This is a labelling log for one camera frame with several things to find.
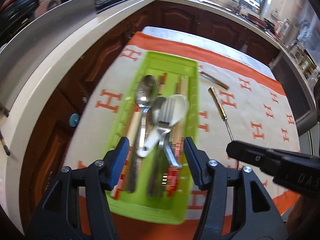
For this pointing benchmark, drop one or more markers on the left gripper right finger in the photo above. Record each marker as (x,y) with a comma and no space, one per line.
(254,216)

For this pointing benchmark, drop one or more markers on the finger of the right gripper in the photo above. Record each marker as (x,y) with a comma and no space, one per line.
(271,160)

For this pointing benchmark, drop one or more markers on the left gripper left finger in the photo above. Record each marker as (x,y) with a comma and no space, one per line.
(57,215)

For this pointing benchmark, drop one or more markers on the green plastic utensil tray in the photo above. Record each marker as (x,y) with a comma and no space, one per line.
(167,69)

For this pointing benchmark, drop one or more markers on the orange beige H blanket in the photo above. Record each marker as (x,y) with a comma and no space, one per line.
(229,99)

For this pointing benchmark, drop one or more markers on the red gold tipped chopstick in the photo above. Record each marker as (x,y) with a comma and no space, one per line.
(177,138)

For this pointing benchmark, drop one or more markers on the steel soup ladle spoon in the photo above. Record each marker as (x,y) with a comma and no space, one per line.
(158,127)

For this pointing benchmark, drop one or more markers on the steel oven appliance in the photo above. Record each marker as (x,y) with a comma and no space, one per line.
(298,92)

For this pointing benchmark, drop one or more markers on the steel fork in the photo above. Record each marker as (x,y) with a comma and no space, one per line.
(165,119)

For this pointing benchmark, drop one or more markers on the electric kettle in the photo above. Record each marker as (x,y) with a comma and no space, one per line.
(281,28)

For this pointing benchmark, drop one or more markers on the large steel tablespoon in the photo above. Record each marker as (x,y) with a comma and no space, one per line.
(145,96)

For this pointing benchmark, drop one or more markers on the black rice cooker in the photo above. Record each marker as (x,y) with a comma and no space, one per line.
(15,15)

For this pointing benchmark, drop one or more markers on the gold-handled small spoon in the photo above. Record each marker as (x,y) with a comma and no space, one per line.
(220,109)

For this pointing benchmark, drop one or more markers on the wooden-handled small spoon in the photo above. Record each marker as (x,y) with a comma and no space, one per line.
(213,79)

